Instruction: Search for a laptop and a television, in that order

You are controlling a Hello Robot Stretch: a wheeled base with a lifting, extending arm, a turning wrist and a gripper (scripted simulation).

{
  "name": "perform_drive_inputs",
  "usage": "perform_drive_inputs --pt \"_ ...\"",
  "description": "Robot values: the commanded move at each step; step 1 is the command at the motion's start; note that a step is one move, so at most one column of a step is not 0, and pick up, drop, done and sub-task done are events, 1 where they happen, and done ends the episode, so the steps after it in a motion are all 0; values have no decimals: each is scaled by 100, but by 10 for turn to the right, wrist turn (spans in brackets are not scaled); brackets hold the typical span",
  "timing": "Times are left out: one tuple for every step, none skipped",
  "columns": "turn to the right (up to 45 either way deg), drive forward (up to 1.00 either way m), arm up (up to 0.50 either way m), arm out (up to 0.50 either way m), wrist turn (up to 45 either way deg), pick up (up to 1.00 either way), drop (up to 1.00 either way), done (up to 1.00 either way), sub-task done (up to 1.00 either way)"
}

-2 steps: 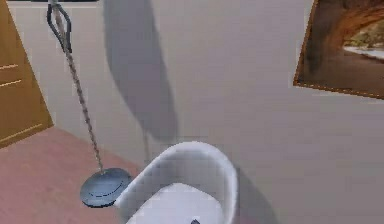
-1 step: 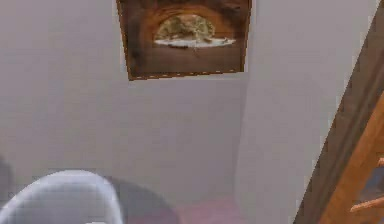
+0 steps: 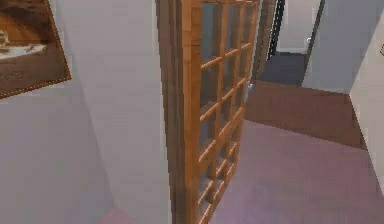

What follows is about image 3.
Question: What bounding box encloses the brown framed wall picture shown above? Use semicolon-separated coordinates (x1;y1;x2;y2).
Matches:
0;0;73;100

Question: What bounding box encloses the white room door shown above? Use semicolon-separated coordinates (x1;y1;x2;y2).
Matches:
275;0;322;55

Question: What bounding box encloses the wooden glazed room door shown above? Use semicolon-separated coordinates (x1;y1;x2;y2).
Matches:
176;0;262;224

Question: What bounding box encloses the silver door handle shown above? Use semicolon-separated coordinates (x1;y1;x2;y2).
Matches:
244;81;255;103

